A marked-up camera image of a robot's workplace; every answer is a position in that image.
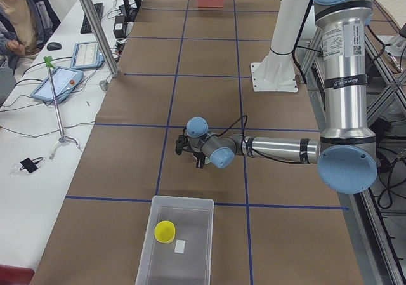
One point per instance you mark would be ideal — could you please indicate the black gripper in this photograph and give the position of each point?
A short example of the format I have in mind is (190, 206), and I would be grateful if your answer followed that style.
(194, 154)

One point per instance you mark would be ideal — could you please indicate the yellow plastic cup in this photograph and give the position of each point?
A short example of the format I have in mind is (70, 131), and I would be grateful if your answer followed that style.
(165, 231)

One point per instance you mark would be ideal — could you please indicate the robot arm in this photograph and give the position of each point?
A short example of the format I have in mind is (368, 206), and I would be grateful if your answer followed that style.
(345, 152)

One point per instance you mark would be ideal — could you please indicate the clear plastic storage box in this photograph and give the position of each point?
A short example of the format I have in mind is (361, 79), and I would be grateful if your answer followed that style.
(187, 260)

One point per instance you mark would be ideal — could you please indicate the teach pendant tablet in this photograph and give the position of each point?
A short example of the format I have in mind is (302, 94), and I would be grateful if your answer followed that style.
(64, 80)
(87, 55)

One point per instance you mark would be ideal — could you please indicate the black computer mouse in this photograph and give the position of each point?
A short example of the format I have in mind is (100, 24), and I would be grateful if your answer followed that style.
(52, 46)

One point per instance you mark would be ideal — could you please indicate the seated person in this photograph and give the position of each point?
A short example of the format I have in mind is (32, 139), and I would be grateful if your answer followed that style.
(26, 26)

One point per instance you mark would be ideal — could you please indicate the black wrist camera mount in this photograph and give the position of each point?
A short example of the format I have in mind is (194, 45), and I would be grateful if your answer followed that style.
(182, 143)

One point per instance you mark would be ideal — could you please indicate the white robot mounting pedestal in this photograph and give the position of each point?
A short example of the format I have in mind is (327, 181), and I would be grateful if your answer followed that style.
(276, 72)

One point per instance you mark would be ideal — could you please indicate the green handled reacher stick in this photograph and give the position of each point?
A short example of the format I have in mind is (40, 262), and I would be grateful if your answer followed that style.
(63, 139)

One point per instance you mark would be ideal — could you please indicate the aluminium frame post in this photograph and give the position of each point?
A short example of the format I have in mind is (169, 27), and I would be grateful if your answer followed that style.
(96, 25)

